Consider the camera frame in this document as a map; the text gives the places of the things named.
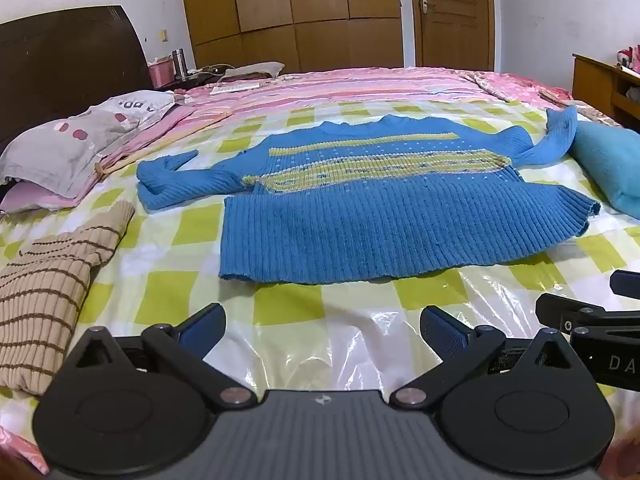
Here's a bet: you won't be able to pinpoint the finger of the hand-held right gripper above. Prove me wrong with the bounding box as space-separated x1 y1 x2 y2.
535 292 640 336
610 269 640 302

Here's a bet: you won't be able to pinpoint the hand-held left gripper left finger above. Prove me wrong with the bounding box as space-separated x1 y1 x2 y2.
65 304 258 411

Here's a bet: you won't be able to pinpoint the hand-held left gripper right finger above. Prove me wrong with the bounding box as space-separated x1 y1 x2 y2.
389 305 596 411

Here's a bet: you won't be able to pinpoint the blue knit sweater yellow stripes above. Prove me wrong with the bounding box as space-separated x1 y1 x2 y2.
136 106 603 286

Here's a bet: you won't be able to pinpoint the teal folded cloth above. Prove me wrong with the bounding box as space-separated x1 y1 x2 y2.
570 120 640 221

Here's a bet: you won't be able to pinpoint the beige brown-striped sweater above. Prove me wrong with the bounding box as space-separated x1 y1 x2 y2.
0 201 136 396

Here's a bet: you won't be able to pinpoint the brown patterned cloth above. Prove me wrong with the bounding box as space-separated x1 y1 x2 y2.
540 87 572 107

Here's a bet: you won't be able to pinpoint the wooden shelf desk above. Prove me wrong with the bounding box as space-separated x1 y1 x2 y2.
571 52 640 126

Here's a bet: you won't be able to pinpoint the pink pillow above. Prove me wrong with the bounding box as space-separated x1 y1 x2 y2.
0 180 96 216

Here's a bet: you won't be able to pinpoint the pink floral bedding bundle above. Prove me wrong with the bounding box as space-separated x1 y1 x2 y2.
617 45 640 73

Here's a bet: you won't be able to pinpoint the pink floral blanket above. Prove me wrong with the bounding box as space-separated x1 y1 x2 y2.
460 71 621 126

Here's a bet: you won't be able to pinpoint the grey dotted pillow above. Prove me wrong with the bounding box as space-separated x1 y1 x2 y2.
0 91 176 198

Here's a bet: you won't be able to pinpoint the pink box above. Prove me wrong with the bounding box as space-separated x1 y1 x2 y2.
149 57 177 88

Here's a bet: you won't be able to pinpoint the pink striped bedsheet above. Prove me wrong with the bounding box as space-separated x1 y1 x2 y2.
95 66 501 161

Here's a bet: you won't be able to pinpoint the grey cloth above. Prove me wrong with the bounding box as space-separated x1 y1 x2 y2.
220 61 286 83

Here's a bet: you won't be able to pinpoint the brown wooden door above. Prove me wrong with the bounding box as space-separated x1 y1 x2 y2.
409 0 496 72

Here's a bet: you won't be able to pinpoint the dark wooden headboard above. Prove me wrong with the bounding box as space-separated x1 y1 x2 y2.
0 5 153 146

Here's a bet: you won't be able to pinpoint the brown wooden wardrobe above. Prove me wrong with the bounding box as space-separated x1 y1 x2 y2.
177 0 407 72

